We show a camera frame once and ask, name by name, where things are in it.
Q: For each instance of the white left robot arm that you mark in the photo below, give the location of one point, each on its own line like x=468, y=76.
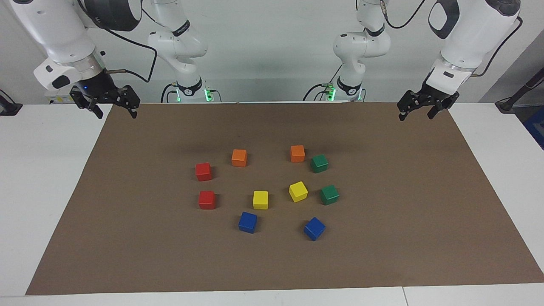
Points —
x=467, y=38

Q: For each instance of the orange wooden block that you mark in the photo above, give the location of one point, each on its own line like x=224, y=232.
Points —
x=239, y=158
x=297, y=154

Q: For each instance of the brown table mat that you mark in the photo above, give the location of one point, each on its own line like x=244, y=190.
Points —
x=382, y=255

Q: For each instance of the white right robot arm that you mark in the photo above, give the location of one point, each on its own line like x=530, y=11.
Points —
x=55, y=34

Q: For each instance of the white power strip box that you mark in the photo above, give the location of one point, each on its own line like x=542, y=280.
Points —
x=59, y=100

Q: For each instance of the yellow wooden block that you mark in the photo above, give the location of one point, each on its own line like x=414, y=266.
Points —
x=298, y=191
x=260, y=200

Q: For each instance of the green terminal connector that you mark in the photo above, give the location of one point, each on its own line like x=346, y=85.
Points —
x=326, y=86

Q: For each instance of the red wooden block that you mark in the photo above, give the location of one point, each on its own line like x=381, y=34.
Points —
x=203, y=171
x=207, y=200

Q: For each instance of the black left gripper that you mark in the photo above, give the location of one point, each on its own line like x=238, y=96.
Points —
x=427, y=97

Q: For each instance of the blue wooden block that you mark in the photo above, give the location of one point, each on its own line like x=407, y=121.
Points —
x=247, y=222
x=314, y=228

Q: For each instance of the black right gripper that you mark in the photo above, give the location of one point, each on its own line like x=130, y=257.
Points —
x=100, y=91

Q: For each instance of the black table clamp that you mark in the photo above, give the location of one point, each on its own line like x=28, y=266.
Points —
x=10, y=108

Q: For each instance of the blue crate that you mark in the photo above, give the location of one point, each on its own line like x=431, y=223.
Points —
x=537, y=127

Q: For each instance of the black stand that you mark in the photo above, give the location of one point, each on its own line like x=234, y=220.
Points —
x=508, y=104

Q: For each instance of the green wooden block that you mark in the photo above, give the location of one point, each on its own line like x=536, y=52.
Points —
x=329, y=195
x=319, y=164

